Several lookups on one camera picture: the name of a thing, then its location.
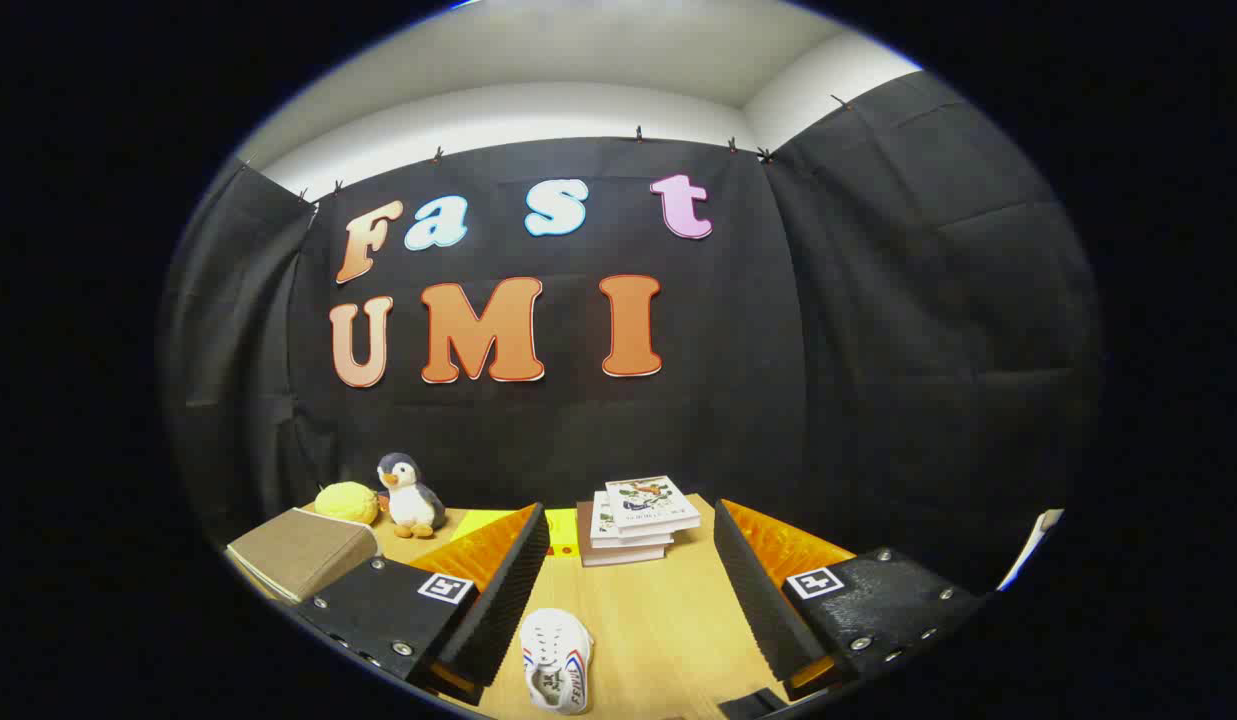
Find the penguin plush toy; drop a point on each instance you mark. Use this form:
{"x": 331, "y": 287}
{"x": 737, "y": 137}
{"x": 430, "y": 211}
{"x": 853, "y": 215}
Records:
{"x": 410, "y": 500}

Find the brown fabric storage box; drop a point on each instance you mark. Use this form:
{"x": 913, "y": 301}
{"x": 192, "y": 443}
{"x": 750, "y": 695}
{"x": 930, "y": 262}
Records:
{"x": 298, "y": 555}

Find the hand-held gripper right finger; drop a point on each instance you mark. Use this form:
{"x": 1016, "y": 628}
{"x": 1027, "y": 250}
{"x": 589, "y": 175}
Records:
{"x": 758, "y": 600}

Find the white illustrated cover book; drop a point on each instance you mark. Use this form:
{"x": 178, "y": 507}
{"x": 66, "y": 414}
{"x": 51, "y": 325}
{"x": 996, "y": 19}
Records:
{"x": 648, "y": 500}

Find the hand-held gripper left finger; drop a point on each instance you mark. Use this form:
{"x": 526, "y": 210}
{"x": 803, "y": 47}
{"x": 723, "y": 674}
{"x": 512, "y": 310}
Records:
{"x": 508, "y": 600}

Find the row of black clips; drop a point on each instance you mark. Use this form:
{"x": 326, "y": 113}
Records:
{"x": 638, "y": 133}

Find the brown cover book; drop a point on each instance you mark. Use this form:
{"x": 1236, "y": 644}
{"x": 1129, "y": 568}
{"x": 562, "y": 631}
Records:
{"x": 584, "y": 530}

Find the thick yellow book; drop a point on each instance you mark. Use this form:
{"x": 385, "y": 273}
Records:
{"x": 561, "y": 530}

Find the white canvas shoe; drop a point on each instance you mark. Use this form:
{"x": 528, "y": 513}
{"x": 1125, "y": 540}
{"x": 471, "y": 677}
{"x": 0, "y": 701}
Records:
{"x": 553, "y": 640}

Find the yellow bumpy plush ball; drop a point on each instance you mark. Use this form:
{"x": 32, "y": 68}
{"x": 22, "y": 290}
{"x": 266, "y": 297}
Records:
{"x": 346, "y": 502}

